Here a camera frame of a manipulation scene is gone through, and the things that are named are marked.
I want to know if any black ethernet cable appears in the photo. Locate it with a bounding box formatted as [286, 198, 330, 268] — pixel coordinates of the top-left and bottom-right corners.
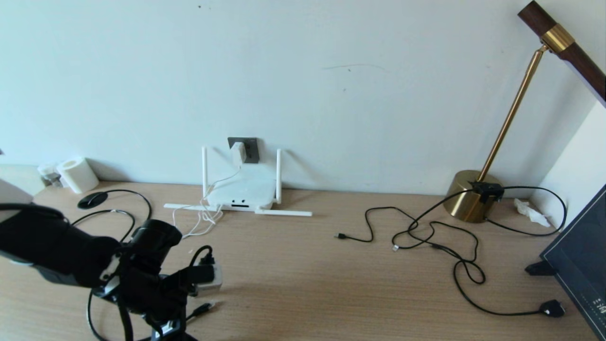
[71, 189, 214, 341]

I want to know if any thin white adapter cable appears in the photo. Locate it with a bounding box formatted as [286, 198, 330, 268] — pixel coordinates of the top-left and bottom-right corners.
[172, 166, 242, 240]

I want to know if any white wifi router with antennas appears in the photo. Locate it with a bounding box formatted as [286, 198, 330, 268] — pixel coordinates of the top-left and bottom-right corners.
[164, 146, 313, 217]

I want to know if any white paper roll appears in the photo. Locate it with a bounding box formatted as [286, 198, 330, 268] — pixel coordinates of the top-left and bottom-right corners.
[57, 157, 99, 194]

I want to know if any brass desk lamp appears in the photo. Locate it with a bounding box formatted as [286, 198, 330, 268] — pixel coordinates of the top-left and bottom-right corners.
[444, 0, 606, 224]

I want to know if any black plastic clip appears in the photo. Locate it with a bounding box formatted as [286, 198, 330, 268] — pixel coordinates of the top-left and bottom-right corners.
[525, 260, 557, 277]

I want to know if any crumpled white tissue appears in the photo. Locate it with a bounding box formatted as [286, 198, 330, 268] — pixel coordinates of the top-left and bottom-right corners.
[514, 198, 551, 228]

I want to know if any dark monitor screen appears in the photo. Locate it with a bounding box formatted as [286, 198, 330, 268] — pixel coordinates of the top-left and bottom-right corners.
[542, 185, 606, 339]

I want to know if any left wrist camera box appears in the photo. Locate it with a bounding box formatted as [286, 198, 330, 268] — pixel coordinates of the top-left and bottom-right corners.
[189, 262, 223, 298]

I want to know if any grey wall power socket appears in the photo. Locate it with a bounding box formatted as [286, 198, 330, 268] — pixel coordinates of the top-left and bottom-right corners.
[227, 137, 259, 164]

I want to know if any black usb cable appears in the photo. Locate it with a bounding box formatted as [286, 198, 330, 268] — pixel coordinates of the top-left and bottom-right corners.
[334, 206, 480, 266]

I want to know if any black inline cord switch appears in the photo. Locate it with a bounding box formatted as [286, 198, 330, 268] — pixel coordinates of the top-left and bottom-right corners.
[471, 181, 505, 203]

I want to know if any black lamp power cable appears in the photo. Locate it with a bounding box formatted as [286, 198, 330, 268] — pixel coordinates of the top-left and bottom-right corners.
[391, 186, 568, 318]

